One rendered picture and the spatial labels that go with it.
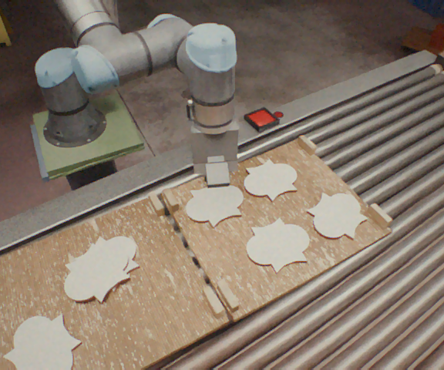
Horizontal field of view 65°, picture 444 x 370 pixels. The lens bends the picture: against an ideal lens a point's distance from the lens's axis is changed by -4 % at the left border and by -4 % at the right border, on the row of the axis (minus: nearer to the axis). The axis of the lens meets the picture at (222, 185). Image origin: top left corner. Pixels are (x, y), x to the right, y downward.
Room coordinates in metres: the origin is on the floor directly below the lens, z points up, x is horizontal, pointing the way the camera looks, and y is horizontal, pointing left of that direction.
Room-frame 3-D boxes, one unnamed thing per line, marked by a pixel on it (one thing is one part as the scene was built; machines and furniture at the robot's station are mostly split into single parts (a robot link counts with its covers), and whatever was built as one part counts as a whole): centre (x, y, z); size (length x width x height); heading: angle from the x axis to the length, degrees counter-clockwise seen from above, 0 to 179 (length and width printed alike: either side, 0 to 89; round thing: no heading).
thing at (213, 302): (0.29, 0.02, 0.95); 0.06 x 0.02 x 0.03; 30
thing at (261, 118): (0.86, -0.12, 0.92); 0.06 x 0.06 x 0.01; 33
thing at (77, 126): (0.85, 0.44, 0.96); 0.15 x 0.15 x 0.10
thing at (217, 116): (0.53, 0.02, 1.21); 0.08 x 0.08 x 0.05
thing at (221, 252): (0.51, -0.12, 0.93); 0.41 x 0.35 x 0.02; 119
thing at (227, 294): (0.30, -0.01, 0.95); 0.06 x 0.02 x 0.03; 29
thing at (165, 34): (0.60, 0.09, 1.29); 0.11 x 0.11 x 0.08; 37
